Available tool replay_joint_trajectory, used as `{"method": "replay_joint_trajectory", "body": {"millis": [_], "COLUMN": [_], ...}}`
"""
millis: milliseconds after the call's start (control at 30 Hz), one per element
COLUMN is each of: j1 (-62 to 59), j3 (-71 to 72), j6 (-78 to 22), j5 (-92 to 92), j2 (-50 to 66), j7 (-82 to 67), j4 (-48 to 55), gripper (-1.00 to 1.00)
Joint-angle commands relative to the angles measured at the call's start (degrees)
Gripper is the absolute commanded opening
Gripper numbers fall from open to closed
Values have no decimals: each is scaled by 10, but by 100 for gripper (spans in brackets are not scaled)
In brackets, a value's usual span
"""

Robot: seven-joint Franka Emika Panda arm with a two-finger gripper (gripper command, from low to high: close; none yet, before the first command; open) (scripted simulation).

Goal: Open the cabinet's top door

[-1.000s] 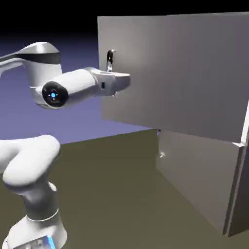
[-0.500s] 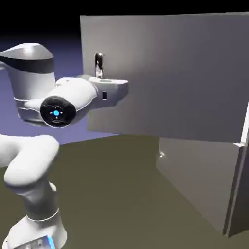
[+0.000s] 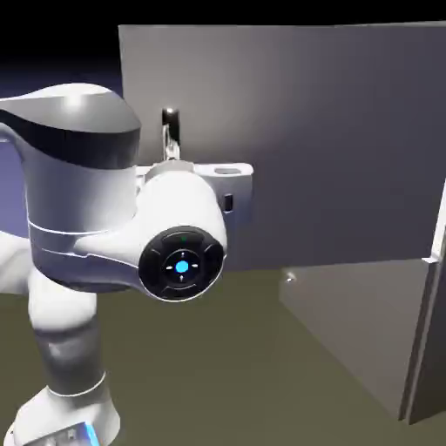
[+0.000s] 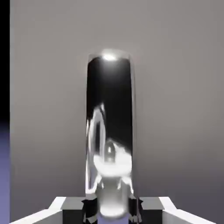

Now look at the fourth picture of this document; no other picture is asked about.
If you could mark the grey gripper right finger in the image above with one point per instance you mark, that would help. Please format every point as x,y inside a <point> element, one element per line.
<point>154,210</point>

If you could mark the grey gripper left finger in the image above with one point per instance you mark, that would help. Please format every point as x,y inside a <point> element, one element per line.
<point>70,210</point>

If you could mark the grey cabinet door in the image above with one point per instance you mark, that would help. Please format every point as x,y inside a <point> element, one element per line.
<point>175,87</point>

